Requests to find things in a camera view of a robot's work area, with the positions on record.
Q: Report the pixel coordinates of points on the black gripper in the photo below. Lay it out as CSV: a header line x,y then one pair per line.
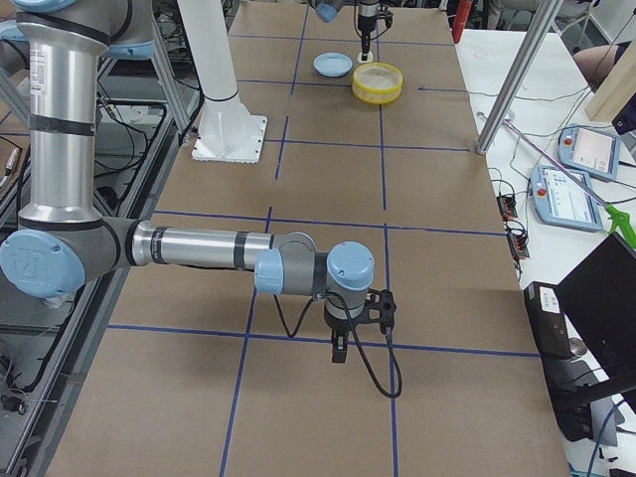
x,y
366,19
338,328

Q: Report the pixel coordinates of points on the white steamed bun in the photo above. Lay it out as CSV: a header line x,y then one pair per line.
x,y
364,58

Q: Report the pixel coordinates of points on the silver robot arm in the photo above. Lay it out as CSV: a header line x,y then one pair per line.
x,y
63,242
328,10

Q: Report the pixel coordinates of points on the yellow round steamer basket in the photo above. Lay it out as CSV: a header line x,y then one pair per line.
x,y
377,83

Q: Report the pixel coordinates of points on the light blue plate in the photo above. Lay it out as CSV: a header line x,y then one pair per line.
x,y
332,65

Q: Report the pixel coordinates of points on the red cylinder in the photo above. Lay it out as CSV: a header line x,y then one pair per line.
x,y
460,19

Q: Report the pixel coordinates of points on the near orange black adapter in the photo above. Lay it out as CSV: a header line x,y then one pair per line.
x,y
518,244

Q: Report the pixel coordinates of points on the orange black adapter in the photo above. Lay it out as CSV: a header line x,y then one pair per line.
x,y
507,206
518,244

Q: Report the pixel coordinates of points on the far orange black adapter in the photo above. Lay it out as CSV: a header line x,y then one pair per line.
x,y
507,206

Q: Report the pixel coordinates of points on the seated person in beige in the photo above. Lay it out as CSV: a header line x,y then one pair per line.
x,y
596,63

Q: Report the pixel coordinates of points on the far blue teach pendant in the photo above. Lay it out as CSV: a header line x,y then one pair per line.
x,y
588,149

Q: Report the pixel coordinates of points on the blue teach pendant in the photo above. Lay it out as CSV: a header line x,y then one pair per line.
x,y
559,202
588,149

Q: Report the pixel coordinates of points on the near blue teach pendant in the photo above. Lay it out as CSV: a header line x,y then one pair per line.
x,y
559,202

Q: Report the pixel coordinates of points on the wooden board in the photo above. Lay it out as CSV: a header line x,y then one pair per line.
x,y
614,101

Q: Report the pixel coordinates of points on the black computer monitor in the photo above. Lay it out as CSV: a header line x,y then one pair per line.
x,y
598,298

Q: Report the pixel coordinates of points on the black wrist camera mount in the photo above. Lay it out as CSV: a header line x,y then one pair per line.
x,y
380,307
385,14

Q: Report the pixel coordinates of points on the aluminium frame post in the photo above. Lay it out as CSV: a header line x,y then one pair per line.
x,y
530,46

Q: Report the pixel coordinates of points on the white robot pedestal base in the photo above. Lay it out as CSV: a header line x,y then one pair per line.
x,y
227,132

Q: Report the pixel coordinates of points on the green handled reacher grabber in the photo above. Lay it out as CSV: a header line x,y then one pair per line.
x,y
620,221

